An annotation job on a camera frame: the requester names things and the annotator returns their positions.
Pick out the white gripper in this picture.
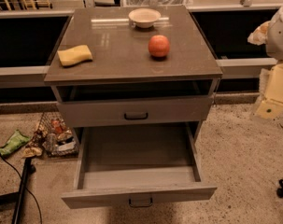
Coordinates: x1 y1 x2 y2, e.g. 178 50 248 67
248 21 283 119

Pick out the green snack bag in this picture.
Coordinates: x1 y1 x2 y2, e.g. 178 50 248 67
0 130 30 157

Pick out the open grey lower drawer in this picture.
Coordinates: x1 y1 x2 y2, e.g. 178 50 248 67
62 122 217 209

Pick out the yellow sponge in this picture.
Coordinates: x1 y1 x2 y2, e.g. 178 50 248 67
58 45 92 67

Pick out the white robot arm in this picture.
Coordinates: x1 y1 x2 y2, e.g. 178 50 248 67
248 5 283 119

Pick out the black floor stand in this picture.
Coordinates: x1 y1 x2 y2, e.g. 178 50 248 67
0 158 35 224

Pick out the black cable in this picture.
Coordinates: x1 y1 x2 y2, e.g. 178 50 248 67
0 138 44 224

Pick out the red apple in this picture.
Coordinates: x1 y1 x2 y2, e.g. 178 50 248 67
148 35 170 58

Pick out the yellow snack bag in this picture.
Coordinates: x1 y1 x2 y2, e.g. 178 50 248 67
22 147 43 158

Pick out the grey drawer cabinet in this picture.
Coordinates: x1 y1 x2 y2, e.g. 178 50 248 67
43 5 224 210

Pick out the wire basket of snacks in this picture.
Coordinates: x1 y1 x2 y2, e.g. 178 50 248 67
35 112 78 157

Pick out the closed grey upper drawer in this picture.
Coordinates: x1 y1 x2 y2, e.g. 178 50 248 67
57 96 212 128

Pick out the white ceramic bowl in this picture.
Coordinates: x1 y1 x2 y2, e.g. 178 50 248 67
129 8 161 28

